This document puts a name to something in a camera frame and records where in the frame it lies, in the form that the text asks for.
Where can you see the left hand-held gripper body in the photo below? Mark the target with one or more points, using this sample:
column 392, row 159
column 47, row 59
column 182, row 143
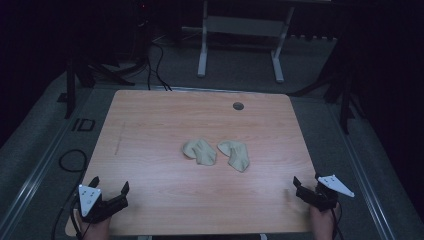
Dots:
column 100, row 208

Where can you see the white metal desk frame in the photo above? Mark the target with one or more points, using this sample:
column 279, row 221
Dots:
column 245, row 26

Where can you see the black metal stand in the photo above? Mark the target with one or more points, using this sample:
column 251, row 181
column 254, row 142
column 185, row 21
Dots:
column 343, row 80
column 85, row 71

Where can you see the person's right hand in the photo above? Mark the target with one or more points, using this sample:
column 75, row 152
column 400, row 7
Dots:
column 322, row 224

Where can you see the metal floor rail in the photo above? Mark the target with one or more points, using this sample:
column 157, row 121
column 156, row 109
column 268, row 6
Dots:
column 363, row 173
column 40, row 170

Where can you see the person's left hand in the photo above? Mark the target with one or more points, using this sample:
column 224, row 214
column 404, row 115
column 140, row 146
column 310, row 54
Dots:
column 97, row 230

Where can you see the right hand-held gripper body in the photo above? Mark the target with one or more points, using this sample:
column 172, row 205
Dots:
column 320, row 199

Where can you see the beige sock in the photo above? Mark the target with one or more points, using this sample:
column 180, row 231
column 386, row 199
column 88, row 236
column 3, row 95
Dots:
column 236, row 155
column 201, row 152

